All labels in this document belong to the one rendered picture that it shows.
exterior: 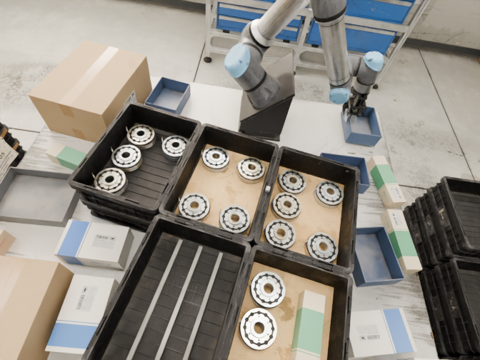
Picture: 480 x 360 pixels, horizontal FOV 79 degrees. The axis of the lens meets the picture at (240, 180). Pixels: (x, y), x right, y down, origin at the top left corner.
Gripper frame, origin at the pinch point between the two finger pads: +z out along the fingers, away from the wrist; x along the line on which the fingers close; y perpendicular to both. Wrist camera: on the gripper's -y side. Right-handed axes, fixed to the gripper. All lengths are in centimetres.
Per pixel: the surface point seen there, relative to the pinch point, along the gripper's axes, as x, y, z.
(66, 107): -116, 33, -25
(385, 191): 14.0, 36.9, 4.4
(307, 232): -21, 66, -9
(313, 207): -19, 56, -8
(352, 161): 1.3, 22.9, 3.4
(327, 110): -7.6, -12.8, 6.5
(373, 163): 10.6, 22.8, 3.8
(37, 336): -93, 107, -15
